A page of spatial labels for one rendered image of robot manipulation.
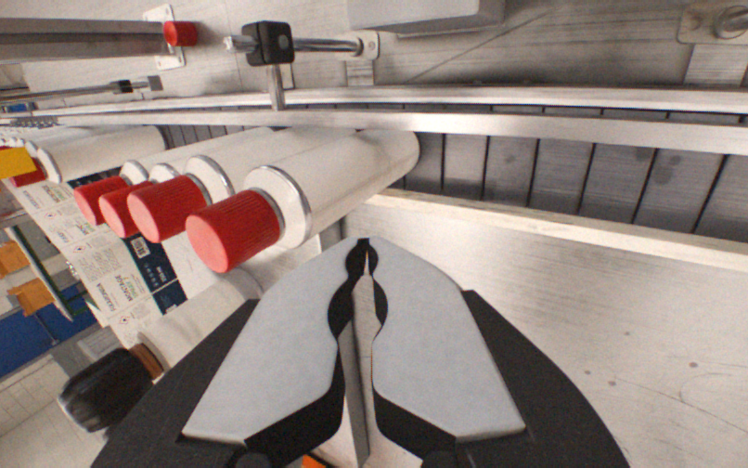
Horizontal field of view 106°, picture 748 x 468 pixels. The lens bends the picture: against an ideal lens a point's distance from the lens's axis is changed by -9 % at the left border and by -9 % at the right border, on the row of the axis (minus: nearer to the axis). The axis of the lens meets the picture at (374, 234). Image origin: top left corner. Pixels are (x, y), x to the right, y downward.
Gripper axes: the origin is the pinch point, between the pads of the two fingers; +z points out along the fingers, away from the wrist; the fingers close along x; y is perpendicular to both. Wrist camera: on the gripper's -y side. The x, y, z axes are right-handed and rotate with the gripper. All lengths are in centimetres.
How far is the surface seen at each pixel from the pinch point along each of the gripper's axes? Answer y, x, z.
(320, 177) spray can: -0.5, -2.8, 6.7
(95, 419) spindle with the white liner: 28.7, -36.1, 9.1
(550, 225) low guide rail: 5.0, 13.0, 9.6
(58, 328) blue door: 392, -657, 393
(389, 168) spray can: 1.1, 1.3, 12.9
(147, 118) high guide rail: -2.8, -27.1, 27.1
